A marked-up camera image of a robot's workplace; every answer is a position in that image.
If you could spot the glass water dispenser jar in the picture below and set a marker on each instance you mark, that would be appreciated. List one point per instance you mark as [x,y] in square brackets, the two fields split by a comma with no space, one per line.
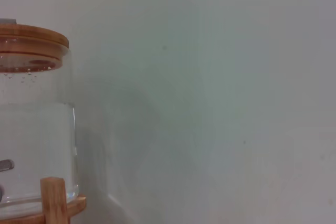
[36,129]

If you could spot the round bamboo jar lid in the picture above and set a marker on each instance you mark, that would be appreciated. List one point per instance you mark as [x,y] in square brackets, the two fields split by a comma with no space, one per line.
[31,40]

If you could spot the wooden dispenser stand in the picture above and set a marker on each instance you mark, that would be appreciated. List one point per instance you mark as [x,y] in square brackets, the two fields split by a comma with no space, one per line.
[53,203]

